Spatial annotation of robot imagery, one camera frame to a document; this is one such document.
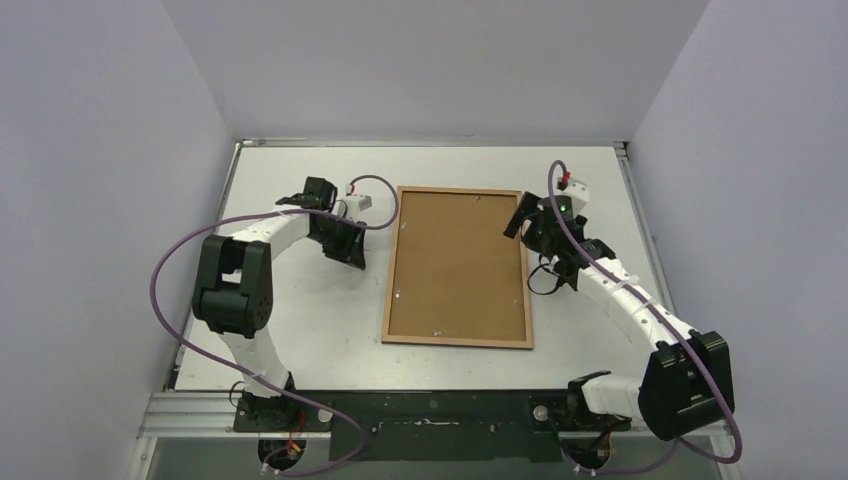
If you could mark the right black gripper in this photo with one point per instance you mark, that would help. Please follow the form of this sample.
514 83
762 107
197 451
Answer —
532 221

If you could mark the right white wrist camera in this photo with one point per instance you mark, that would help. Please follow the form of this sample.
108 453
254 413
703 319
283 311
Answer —
576 190

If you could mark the aluminium front rail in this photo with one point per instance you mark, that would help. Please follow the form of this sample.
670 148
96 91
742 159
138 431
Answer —
212 414

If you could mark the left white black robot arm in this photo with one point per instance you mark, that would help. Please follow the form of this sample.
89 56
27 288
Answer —
234 292

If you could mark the wooden picture frame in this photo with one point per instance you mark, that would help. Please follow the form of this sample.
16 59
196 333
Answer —
391 265

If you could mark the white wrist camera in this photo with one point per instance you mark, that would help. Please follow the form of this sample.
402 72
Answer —
353 205
576 190

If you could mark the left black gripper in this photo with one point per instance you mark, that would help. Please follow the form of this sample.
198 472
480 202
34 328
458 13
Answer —
351 252

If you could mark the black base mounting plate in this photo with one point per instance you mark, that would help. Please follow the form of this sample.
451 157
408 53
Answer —
535 425

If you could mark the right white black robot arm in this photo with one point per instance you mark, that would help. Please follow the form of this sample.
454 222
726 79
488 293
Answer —
687 383

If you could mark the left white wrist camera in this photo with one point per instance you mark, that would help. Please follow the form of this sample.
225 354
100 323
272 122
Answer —
353 205

